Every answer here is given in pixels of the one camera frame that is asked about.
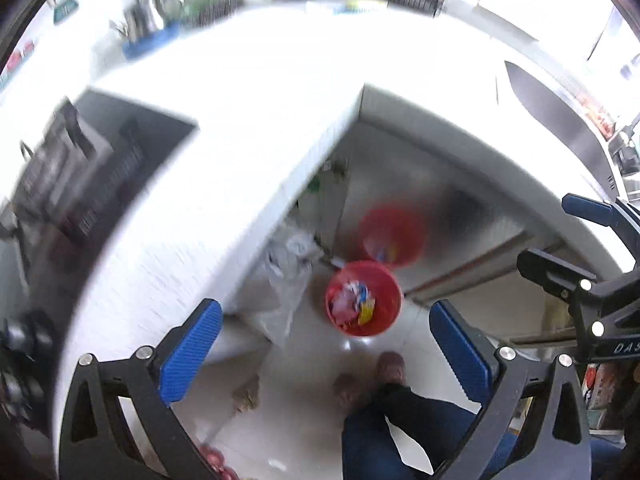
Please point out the yellow blue packet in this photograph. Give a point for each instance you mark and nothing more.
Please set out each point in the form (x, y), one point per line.
(366, 310)

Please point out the yellow green packet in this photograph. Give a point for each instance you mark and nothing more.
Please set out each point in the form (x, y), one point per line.
(360, 4)

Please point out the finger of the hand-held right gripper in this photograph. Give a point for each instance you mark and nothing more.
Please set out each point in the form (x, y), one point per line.
(555, 270)
(590, 207)

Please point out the steel cabinet door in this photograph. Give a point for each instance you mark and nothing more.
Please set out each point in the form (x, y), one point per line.
(475, 220)

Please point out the black gas stove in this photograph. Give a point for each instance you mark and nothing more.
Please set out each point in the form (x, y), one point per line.
(150, 135)

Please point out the crumpled clear plastic bag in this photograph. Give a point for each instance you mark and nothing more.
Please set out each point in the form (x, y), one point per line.
(297, 250)

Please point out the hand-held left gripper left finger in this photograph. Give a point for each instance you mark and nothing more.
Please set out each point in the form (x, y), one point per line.
(192, 350)

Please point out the metal faucet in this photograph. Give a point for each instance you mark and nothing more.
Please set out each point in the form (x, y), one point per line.
(627, 147)

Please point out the red plastic bin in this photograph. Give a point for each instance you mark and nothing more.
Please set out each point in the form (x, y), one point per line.
(387, 280)

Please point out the orange scrubber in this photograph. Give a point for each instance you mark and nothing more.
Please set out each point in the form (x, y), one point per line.
(599, 120)

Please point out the steel kettle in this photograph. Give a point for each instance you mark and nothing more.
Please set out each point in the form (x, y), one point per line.
(145, 15)

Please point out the steel sink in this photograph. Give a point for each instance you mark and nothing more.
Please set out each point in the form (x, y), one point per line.
(560, 115)

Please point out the orange white carton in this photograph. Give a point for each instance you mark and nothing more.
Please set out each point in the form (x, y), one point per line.
(602, 390)

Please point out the large grey plastic sack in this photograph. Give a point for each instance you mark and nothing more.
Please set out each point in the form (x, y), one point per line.
(285, 305)

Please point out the blue tray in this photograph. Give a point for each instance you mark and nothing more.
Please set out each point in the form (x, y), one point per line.
(150, 42)

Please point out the person's brown shoe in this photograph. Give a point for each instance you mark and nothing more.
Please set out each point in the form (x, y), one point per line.
(390, 367)
(349, 389)

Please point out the person's leg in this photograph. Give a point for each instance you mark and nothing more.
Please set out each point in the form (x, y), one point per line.
(400, 435)

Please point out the beige floor cloth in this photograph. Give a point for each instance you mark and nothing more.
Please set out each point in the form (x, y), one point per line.
(247, 395)

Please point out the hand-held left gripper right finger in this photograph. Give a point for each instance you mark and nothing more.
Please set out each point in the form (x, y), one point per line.
(460, 355)

